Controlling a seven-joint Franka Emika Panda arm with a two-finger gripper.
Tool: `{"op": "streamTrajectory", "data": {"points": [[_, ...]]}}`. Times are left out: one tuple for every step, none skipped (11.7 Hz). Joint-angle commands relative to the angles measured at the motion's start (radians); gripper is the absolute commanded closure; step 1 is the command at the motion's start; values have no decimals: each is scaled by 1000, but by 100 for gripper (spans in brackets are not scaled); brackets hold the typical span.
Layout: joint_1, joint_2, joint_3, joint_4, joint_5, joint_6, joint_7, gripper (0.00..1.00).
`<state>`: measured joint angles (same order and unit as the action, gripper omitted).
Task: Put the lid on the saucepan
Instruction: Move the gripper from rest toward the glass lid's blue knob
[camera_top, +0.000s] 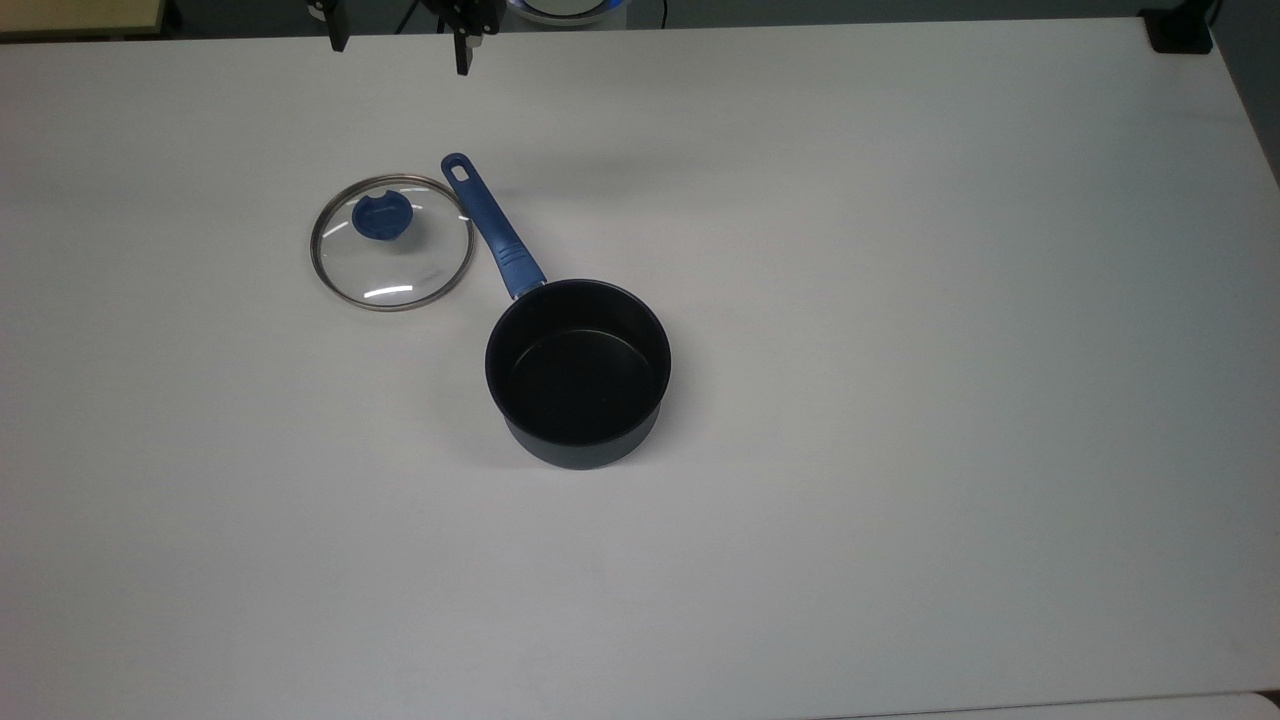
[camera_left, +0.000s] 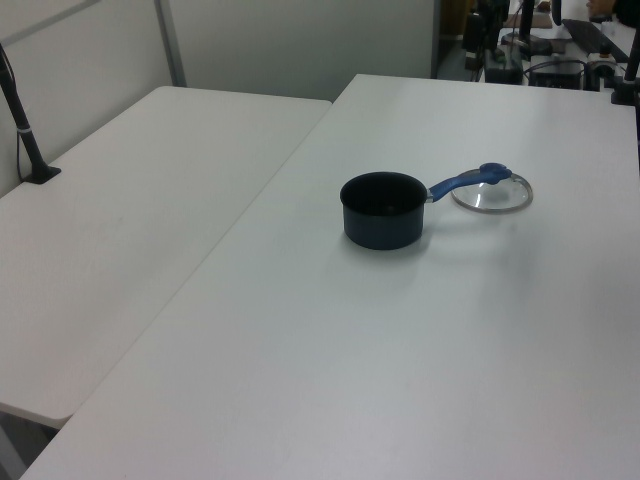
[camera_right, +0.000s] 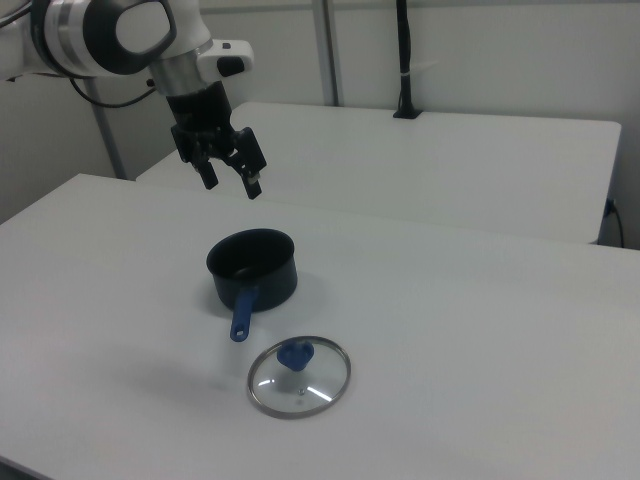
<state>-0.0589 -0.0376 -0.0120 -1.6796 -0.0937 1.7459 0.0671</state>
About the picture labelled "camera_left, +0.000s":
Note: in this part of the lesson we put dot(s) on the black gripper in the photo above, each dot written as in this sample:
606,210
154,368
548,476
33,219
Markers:
494,11

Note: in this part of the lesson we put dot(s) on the glass lid with blue knob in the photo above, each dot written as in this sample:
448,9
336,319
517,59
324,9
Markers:
495,199

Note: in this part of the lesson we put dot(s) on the black monitor stand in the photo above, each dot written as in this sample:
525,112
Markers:
527,30

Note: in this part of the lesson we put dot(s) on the black electronics box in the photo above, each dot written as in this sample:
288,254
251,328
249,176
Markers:
557,75

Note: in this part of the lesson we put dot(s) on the black keyboard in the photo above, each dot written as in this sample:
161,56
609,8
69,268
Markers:
592,36

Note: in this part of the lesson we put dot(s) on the white folding side table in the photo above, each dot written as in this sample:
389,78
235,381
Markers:
125,225

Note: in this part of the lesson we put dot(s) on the black clamped camera pole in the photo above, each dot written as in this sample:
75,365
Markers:
631,50

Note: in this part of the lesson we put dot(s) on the grey metal partition post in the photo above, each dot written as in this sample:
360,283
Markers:
170,45

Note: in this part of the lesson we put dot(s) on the black camera pole with base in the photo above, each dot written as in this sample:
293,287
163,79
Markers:
22,127

